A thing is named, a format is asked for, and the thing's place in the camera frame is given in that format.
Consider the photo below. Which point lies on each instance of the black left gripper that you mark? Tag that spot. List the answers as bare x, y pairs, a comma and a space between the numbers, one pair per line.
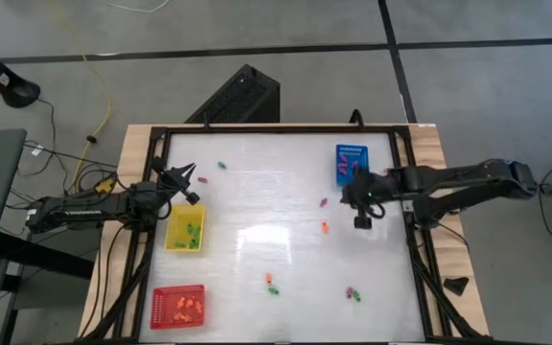
149, 203

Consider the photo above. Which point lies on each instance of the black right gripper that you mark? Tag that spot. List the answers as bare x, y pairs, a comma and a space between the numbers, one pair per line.
364, 189

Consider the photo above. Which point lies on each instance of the purple Halloween decoration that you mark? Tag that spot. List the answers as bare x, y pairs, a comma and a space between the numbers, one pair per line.
349, 292
342, 168
324, 201
202, 180
343, 158

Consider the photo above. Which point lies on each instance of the green skull Halloween decoration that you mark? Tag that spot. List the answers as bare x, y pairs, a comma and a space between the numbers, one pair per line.
190, 229

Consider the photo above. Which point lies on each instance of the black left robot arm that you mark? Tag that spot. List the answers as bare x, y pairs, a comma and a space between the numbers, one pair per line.
79, 208

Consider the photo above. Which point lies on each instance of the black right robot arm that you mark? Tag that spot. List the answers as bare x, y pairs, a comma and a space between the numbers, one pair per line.
472, 179

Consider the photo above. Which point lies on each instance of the orange pumpkin Halloween decoration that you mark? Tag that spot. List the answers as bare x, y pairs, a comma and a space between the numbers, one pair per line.
269, 278

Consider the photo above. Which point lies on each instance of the blue plastic basket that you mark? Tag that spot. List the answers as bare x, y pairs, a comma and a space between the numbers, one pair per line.
360, 154

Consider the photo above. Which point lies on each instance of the yellow plastic basket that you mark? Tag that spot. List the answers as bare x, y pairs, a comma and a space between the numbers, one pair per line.
175, 220

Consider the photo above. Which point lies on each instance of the black perforated computer tower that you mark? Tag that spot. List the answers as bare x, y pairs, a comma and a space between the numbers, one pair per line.
237, 96

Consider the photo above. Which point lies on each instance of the red plastic basket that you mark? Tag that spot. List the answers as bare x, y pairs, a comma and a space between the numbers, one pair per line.
161, 297

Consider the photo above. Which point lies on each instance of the black stand round base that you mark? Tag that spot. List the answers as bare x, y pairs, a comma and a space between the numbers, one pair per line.
19, 93

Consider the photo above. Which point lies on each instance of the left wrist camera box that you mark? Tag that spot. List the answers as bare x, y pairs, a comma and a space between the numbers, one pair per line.
193, 197

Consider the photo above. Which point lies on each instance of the black aluminium rig frame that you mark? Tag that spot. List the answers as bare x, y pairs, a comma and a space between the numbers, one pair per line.
281, 129

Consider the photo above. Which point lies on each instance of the black triangular bracket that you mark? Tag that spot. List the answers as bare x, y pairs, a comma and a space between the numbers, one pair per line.
457, 286

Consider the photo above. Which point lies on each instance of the black furniture frame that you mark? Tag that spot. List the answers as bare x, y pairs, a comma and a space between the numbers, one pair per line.
46, 262

